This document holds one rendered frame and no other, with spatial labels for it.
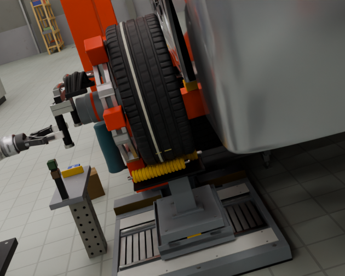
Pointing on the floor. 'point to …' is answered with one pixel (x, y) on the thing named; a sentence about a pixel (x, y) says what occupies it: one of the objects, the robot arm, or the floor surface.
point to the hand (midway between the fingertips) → (63, 130)
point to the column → (89, 227)
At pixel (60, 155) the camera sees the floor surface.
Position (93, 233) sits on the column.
